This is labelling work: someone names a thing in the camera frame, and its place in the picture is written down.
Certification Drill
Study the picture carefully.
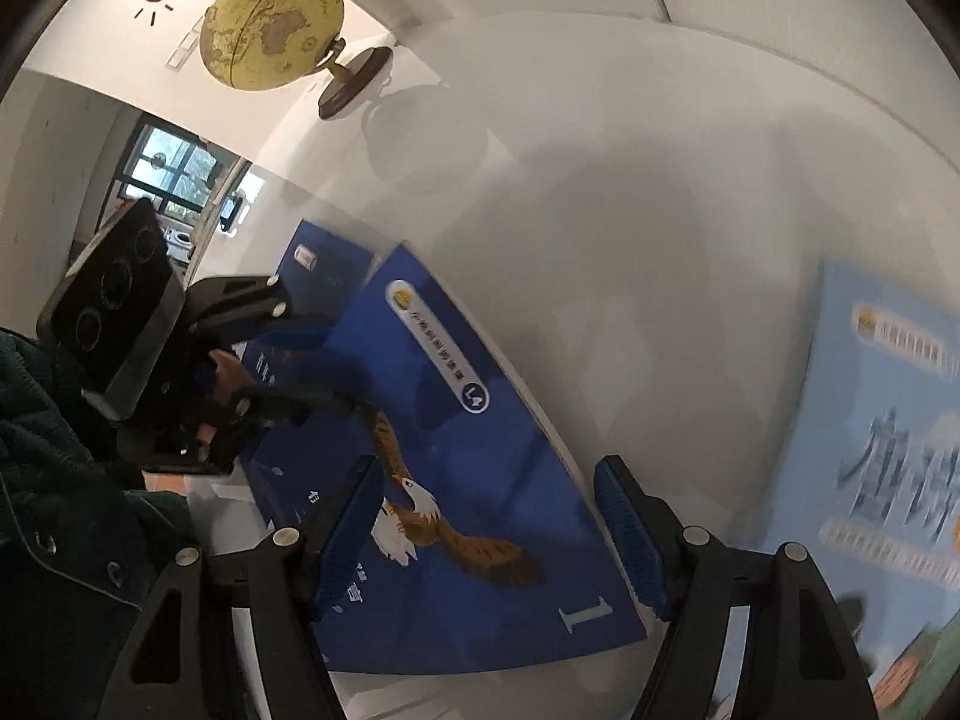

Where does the blue Aesop fables book 1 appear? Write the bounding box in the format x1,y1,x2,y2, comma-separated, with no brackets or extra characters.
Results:
242,247,646,674

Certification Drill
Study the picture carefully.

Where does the person's left hand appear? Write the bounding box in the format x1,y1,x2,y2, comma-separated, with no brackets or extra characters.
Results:
202,349,254,415

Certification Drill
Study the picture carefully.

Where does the light blue Tang poetry book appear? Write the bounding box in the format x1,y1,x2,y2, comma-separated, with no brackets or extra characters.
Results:
729,259,958,718

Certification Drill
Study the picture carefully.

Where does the yellow desk globe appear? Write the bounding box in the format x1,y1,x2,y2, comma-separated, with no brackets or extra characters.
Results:
200,0,392,121

